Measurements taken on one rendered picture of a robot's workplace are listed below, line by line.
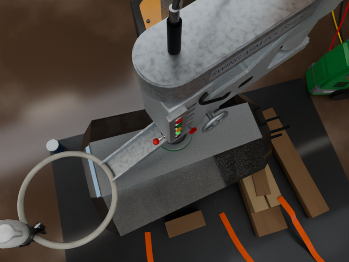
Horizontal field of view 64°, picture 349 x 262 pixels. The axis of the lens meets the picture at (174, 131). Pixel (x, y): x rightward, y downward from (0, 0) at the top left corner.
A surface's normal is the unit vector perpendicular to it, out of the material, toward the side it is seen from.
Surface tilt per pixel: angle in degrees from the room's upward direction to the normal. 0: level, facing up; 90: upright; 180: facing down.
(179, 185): 45
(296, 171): 0
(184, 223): 0
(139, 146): 14
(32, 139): 0
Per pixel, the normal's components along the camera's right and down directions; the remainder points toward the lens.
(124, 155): -0.18, -0.15
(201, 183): 0.25, 0.43
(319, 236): 0.00, -0.29
